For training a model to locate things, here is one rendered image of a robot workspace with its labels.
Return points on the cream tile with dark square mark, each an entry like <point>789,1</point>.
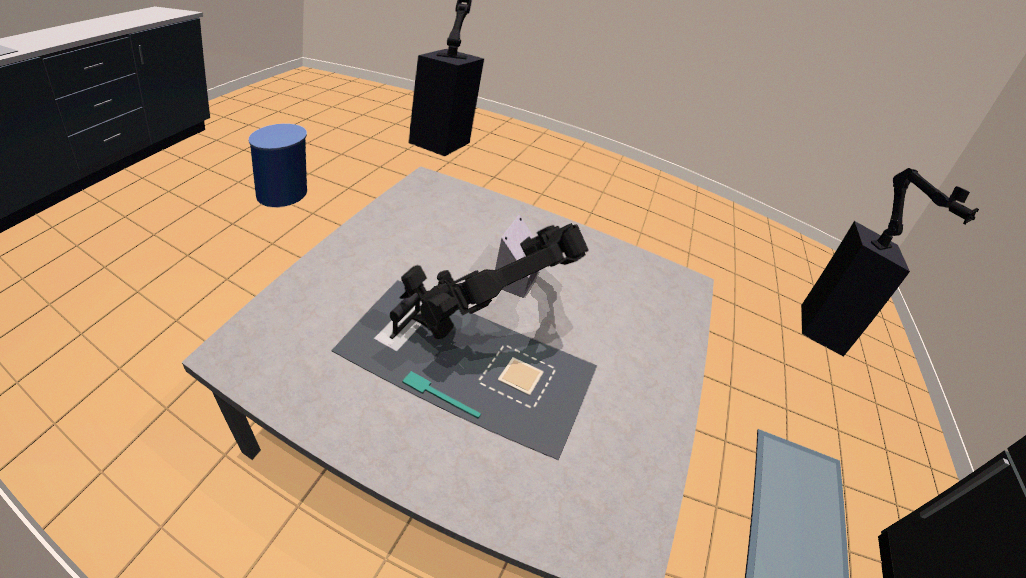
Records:
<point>520,376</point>

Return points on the teal flat trowel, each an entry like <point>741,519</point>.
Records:
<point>420,384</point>

